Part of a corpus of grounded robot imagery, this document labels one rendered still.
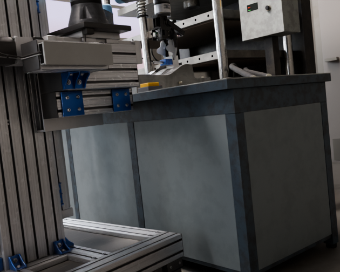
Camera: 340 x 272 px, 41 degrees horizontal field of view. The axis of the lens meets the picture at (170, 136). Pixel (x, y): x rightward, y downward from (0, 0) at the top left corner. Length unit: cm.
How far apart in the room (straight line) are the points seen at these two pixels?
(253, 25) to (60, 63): 157
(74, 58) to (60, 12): 374
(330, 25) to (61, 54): 376
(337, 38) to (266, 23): 221
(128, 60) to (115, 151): 67
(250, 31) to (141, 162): 109
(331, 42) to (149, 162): 314
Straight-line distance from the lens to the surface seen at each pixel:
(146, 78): 216
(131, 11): 358
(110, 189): 238
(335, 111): 483
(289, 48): 327
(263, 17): 270
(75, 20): 169
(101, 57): 151
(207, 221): 186
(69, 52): 143
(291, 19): 269
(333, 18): 486
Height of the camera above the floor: 71
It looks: 3 degrees down
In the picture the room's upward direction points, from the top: 6 degrees counter-clockwise
